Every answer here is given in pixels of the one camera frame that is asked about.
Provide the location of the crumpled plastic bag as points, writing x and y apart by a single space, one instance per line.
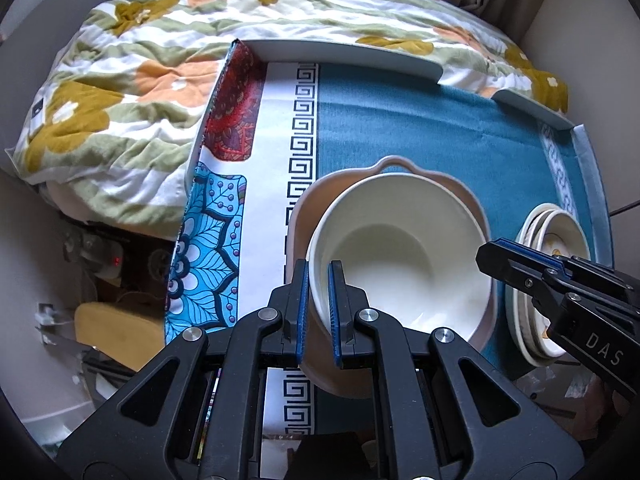
565 390

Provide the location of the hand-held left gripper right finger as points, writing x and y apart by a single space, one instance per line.
334 310

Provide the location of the floral blanket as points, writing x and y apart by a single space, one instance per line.
150 85

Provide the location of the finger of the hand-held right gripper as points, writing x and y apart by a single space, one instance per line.
510 265
600 272

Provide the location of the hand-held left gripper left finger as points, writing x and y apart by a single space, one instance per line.
302 310

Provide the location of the cream bowl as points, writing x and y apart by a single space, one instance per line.
400 260

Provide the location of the teal patterned tablecloth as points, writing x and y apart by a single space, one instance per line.
390 120

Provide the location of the white plate with yellow inside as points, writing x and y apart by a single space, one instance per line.
511 310

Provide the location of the power strip with red light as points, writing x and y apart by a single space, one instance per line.
100 257

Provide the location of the yellow wooden stool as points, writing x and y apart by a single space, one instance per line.
115 330

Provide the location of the white wall socket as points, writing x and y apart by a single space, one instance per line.
50 322

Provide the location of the white plate with bird print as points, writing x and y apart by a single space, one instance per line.
565 235

